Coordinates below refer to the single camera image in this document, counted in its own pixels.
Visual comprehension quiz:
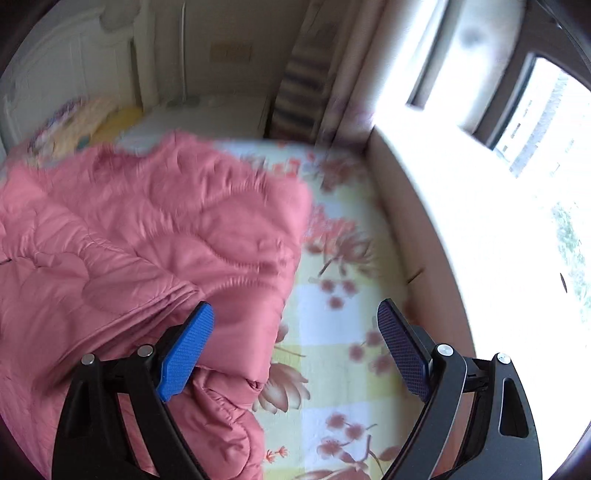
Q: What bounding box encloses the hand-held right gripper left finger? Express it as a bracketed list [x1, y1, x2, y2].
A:
[52, 301, 216, 480]

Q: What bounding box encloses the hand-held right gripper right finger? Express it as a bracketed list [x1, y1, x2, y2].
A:
[376, 298, 543, 480]

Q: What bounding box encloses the pink quilted comforter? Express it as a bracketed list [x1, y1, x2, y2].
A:
[0, 130, 315, 480]

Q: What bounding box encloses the floral bed sheet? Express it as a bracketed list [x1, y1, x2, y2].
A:
[113, 137, 430, 480]

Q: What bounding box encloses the beige window sill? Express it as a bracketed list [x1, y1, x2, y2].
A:
[369, 124, 591, 370]

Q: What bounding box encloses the white nightstand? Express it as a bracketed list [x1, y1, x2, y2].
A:
[117, 95, 271, 144]

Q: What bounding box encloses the yellow pillow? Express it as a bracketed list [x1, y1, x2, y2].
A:
[92, 106, 145, 144]

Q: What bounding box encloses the peach floral pillow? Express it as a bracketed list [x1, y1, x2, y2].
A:
[60, 95, 122, 153]

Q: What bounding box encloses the dark floral print pillow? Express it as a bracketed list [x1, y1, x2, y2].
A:
[27, 99, 88, 160]

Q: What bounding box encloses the window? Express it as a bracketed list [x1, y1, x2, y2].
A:
[406, 0, 591, 301]

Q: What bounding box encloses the striped cloth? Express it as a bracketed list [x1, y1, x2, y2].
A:
[270, 44, 337, 140]

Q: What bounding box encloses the beige curtain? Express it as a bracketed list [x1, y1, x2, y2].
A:
[318, 0, 451, 147]

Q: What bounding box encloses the white wooden headboard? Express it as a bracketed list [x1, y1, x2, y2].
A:
[0, 7, 139, 155]

